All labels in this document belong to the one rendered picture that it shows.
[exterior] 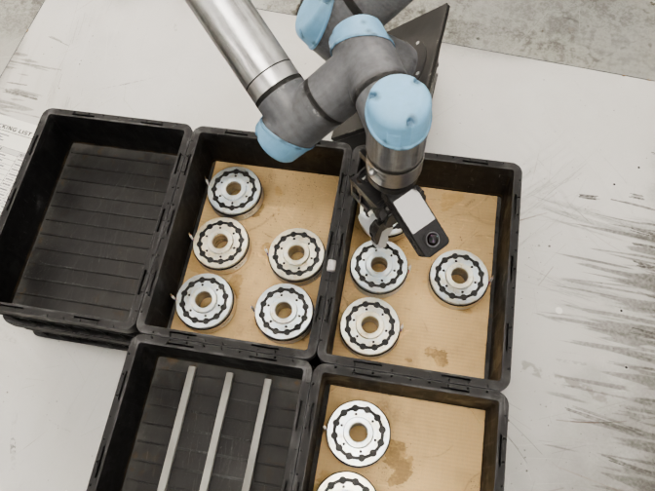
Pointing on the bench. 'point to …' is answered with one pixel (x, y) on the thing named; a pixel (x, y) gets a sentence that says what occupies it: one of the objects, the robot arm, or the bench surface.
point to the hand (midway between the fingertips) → (396, 236)
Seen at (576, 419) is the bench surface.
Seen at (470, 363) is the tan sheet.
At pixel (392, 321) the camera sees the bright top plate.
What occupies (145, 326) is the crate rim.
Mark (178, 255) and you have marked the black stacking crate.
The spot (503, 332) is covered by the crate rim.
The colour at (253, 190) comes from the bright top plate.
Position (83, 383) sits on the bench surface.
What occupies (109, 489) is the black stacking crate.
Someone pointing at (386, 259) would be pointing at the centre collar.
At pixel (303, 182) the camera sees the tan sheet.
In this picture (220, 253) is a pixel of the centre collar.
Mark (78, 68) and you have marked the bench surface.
